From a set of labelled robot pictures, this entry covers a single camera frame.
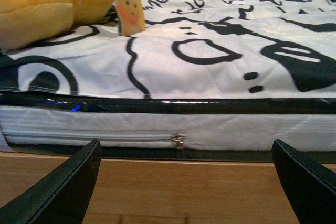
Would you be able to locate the white zippered mattress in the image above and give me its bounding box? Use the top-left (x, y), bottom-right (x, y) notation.
top-left (1, 92), bottom-right (335, 152)

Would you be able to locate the orange cardboard hang tag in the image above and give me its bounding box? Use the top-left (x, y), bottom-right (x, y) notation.
top-left (114, 0), bottom-right (145, 36)

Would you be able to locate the yellow plush toy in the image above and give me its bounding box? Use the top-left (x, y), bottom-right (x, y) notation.
top-left (1, 0), bottom-right (114, 50)

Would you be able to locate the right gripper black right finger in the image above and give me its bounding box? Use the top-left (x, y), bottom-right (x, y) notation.
top-left (271, 140), bottom-right (335, 223)

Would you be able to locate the wooden bed frame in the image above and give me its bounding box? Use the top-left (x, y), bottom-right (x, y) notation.
top-left (0, 145), bottom-right (336, 224)

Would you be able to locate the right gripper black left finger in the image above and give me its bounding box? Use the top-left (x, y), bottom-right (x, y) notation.
top-left (1, 140), bottom-right (102, 223)

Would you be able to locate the black and white patterned blanket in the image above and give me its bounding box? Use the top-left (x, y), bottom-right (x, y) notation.
top-left (1, 0), bottom-right (335, 100)

